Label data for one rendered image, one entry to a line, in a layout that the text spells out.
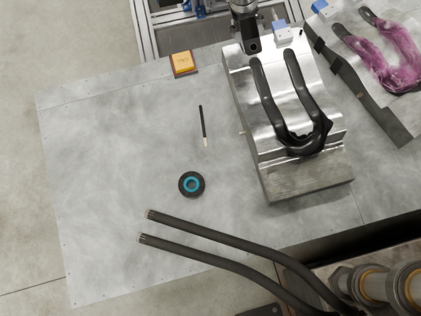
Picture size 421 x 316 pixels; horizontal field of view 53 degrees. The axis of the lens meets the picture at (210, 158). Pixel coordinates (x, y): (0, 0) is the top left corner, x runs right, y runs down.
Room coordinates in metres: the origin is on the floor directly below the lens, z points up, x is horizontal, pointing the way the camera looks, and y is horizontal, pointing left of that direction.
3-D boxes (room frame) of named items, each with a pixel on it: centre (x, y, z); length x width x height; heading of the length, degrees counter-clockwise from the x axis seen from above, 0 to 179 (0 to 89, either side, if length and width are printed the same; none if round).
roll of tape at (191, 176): (0.26, 0.07, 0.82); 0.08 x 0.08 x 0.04
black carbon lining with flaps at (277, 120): (0.46, -0.25, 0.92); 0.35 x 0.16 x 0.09; 9
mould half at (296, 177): (0.44, -0.24, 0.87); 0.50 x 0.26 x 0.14; 9
